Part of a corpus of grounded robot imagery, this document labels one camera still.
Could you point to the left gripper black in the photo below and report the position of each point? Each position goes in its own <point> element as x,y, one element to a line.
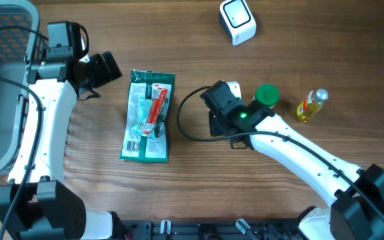
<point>106,75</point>

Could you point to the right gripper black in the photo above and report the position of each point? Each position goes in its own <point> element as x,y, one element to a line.
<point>216,126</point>

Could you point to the green lid white jar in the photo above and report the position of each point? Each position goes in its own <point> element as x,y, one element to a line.
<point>267,94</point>

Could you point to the red sachet stick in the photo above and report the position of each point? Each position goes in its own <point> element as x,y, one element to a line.
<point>155,110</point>

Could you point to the green white gloves packet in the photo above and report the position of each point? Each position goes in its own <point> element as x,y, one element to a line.
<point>153,148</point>

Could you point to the yellow oil bottle silver cap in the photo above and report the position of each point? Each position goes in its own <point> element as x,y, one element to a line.
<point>311,105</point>

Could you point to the mint green wipes packet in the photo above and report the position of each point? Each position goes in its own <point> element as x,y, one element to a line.
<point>142,113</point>

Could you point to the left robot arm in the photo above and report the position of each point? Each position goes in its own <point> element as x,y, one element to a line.
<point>35,203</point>

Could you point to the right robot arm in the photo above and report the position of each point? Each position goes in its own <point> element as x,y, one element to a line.
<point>354,196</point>

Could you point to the white barcode scanner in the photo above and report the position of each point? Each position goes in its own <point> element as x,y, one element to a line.
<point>237,21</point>

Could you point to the grey plastic mesh basket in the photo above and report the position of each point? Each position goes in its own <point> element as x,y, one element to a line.
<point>19,22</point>

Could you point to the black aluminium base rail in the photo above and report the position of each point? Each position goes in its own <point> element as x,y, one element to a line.
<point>180,230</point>

